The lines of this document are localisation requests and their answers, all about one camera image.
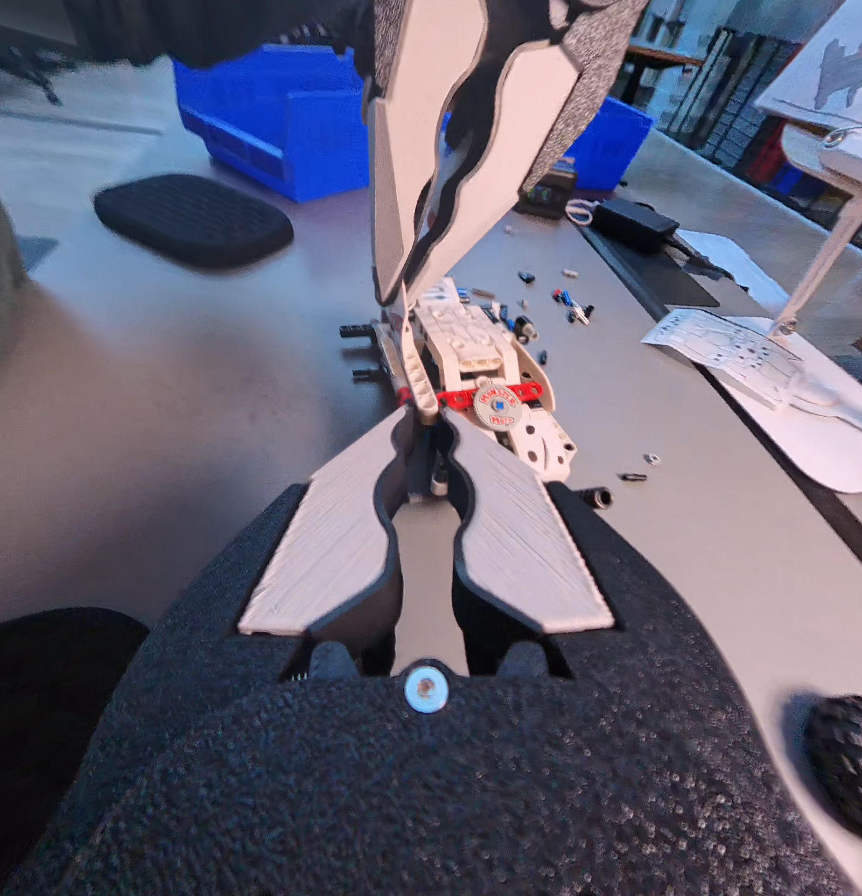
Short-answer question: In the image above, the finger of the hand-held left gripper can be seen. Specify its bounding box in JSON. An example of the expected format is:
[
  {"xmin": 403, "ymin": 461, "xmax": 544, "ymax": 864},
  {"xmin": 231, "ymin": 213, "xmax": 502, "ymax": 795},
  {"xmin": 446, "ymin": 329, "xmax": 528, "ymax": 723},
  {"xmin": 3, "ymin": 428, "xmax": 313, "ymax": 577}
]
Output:
[
  {"xmin": 405, "ymin": 42, "xmax": 587, "ymax": 298},
  {"xmin": 368, "ymin": 0, "xmax": 489, "ymax": 307}
]

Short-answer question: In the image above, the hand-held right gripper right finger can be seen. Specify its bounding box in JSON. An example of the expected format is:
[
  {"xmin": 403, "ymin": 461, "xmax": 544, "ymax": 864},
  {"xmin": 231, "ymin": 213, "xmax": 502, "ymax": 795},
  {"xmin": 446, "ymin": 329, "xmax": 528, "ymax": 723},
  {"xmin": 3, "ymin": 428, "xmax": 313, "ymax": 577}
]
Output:
[{"xmin": 441, "ymin": 412, "xmax": 617, "ymax": 636}]

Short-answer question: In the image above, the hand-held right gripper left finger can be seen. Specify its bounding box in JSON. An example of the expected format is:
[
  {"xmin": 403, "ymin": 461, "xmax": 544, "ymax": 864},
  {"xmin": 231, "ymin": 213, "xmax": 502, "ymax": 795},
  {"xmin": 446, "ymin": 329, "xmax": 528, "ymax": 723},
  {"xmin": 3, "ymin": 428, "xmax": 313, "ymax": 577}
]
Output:
[{"xmin": 237, "ymin": 408, "xmax": 412, "ymax": 636}]

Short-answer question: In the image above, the white lego panel subassembly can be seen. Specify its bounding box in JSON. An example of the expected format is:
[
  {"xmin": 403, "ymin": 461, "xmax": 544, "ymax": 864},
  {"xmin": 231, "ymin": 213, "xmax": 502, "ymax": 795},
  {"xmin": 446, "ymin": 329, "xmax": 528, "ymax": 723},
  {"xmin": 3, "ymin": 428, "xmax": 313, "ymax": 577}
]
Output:
[{"xmin": 391, "ymin": 280, "xmax": 440, "ymax": 428}]

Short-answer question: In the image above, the white lego truck model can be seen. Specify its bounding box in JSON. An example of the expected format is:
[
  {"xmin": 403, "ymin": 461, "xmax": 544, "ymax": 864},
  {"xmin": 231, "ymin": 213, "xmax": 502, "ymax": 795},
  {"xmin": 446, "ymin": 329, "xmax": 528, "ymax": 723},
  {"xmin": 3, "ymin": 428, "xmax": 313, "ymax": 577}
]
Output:
[{"xmin": 338, "ymin": 276, "xmax": 580, "ymax": 505}]

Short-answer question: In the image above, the lego instruction booklet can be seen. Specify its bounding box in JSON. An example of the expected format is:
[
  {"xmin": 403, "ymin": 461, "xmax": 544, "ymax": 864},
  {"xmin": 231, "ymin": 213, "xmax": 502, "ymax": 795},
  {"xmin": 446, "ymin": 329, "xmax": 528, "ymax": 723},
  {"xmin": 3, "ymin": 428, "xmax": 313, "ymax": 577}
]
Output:
[{"xmin": 755, "ymin": 0, "xmax": 862, "ymax": 134}]

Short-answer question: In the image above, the lego sticker sheet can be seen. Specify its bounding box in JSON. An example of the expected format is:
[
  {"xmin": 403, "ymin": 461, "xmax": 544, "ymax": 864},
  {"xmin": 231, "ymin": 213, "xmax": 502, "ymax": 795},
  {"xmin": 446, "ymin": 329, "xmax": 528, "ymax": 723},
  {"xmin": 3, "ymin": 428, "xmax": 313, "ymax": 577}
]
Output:
[{"xmin": 641, "ymin": 308, "xmax": 804, "ymax": 412}]

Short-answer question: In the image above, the black lego tyre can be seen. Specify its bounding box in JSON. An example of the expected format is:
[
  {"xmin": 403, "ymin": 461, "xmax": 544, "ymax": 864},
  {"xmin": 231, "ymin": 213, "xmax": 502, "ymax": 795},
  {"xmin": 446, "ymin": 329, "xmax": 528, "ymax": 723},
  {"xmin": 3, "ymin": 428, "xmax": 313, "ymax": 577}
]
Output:
[{"xmin": 804, "ymin": 693, "xmax": 862, "ymax": 844}]

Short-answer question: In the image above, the small black device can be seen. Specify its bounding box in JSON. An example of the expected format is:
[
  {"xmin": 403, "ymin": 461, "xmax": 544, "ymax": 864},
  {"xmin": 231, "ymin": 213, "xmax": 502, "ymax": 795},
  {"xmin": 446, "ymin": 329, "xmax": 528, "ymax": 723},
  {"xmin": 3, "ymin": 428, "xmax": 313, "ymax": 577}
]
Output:
[{"xmin": 515, "ymin": 157, "xmax": 580, "ymax": 219}]

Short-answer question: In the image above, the blue storage bin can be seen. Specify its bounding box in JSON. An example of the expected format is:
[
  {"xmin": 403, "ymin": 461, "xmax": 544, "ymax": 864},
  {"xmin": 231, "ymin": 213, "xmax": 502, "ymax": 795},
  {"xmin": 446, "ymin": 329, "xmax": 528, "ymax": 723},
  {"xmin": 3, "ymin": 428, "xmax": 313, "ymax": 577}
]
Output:
[
  {"xmin": 562, "ymin": 97, "xmax": 656, "ymax": 191},
  {"xmin": 172, "ymin": 43, "xmax": 373, "ymax": 204}
]

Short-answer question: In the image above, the black power adapter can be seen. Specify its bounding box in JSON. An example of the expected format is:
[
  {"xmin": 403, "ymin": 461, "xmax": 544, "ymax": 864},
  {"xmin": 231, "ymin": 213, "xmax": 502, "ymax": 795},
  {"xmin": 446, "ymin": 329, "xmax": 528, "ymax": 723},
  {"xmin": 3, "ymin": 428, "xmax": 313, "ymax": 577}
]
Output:
[{"xmin": 590, "ymin": 197, "xmax": 681, "ymax": 254}]

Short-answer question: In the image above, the shelf of red blue bins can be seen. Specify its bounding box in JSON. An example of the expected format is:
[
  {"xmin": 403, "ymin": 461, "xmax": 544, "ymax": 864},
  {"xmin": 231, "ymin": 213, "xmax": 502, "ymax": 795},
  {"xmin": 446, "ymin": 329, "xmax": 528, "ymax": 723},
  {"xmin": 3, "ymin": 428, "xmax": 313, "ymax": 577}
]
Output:
[{"xmin": 665, "ymin": 28, "xmax": 824, "ymax": 204}]

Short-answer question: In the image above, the white paper sheet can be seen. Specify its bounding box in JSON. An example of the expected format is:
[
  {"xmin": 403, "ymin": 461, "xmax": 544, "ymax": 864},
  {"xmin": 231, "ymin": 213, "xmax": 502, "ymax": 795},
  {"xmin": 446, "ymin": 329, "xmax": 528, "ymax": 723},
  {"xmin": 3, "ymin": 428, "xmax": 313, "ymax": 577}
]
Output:
[{"xmin": 674, "ymin": 229, "xmax": 790, "ymax": 312}]

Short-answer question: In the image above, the white booklet stand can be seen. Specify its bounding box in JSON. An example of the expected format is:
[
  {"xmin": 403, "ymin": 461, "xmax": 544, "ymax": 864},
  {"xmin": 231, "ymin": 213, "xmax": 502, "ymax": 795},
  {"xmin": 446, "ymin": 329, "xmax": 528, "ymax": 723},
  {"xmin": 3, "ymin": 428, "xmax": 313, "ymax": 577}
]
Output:
[{"xmin": 711, "ymin": 126, "xmax": 862, "ymax": 494}]

